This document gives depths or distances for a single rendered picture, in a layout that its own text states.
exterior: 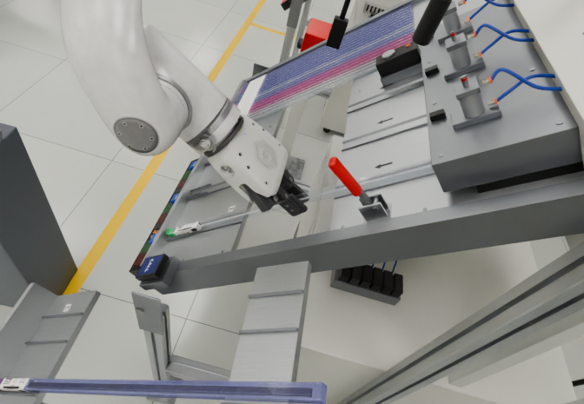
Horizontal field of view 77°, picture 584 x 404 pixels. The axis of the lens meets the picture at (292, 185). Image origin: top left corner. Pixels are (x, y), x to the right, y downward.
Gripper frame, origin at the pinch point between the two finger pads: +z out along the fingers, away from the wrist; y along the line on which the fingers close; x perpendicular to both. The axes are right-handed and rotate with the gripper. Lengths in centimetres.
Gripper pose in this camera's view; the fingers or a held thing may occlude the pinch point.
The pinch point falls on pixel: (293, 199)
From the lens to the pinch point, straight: 58.7
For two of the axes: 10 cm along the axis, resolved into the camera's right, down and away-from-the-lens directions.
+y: 1.9, -7.1, 6.8
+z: 6.5, 6.1, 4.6
